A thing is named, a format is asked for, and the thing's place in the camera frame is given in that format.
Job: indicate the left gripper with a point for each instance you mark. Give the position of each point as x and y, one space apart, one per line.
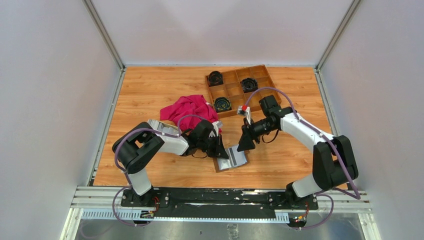
219 150

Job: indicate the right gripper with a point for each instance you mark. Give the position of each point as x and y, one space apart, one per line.
246 142

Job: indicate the brown leather card holder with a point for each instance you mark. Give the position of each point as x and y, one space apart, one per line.
222 165

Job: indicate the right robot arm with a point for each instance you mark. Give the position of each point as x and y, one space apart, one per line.
333 160

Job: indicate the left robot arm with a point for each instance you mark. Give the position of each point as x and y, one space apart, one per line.
137 148

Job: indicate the beige oval card box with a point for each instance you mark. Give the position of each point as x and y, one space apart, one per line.
163 127

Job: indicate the black coiled belt bottom-left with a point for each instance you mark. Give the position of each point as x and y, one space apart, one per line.
222 104

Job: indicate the magenta cloth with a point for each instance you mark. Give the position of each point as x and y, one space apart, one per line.
188 110

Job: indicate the wooden compartment tray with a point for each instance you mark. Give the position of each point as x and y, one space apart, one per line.
227 90

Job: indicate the black coiled belt centre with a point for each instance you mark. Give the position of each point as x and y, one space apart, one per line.
249 85

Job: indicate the black coiled belt top-left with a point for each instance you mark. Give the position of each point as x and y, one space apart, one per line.
215 78

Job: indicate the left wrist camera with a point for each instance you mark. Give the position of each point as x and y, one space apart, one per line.
217 125

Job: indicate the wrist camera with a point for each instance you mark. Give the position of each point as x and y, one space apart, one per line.
217 125
244 110

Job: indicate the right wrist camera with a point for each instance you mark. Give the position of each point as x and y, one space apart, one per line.
244 110

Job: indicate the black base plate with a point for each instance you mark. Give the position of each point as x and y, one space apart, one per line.
224 203

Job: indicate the aluminium frame rail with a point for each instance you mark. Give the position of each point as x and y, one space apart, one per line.
117 213

